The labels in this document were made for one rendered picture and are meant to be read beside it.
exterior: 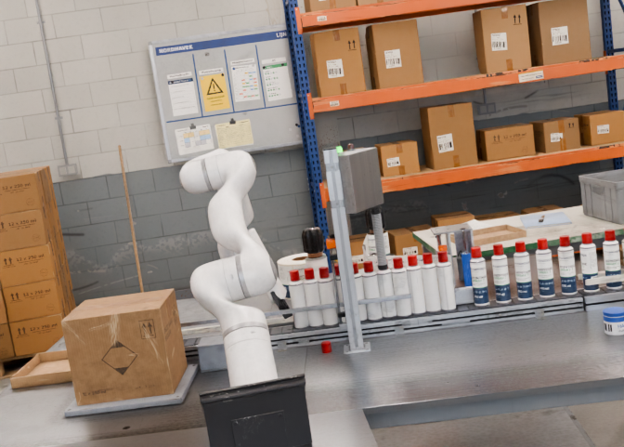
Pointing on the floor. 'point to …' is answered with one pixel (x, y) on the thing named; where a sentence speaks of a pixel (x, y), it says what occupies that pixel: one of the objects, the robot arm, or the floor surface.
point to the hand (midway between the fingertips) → (286, 311)
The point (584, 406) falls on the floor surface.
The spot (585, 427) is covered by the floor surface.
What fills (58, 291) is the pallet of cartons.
